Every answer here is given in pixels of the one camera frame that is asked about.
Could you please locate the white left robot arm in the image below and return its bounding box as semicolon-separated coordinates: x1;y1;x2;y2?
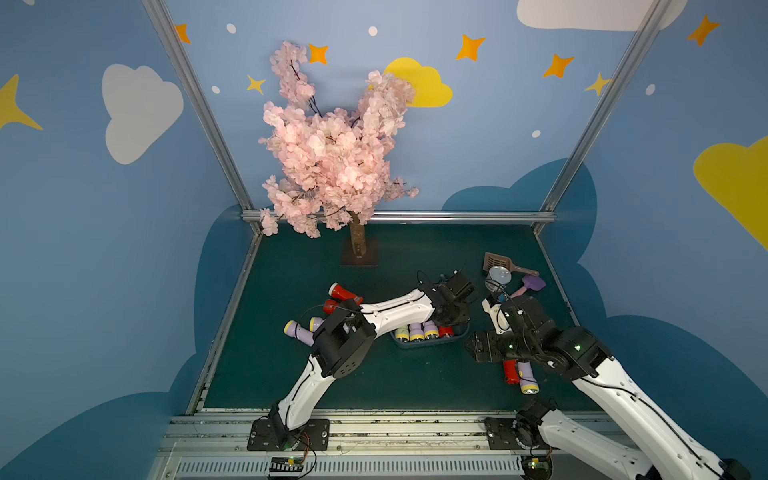
267;271;475;449

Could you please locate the teal plastic storage box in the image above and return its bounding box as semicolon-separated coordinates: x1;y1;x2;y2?
388;325;470;350

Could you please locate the purple spatula with pink handle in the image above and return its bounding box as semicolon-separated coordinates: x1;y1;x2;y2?
511;275;546;298

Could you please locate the silver pull-tab tin can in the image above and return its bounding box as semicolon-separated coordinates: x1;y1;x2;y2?
485;266;512;293

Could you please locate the brown plastic litter scoop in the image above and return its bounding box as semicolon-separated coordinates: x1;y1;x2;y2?
482;252;540;276

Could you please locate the pink blossom artificial tree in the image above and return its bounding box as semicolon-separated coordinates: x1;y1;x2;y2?
258;42;419;263

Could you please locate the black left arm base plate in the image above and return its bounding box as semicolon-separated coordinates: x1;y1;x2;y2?
246;416;330;452

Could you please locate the red flashlight group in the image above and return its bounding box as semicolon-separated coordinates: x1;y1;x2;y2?
503;360;520;385

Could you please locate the pale yellow flashlight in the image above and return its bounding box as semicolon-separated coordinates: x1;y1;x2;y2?
394;326;410;342

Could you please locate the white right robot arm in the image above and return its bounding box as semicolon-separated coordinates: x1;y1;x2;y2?
482;295;751;479

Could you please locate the left green circuit board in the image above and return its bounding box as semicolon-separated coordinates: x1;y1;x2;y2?
266;456;307;479

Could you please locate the light purple flashlight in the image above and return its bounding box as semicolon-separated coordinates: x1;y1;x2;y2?
408;323;425;342

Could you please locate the purple flashlight group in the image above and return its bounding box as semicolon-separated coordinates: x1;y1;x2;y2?
422;321;440;340

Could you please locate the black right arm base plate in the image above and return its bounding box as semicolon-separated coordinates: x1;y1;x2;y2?
483;415;561;450

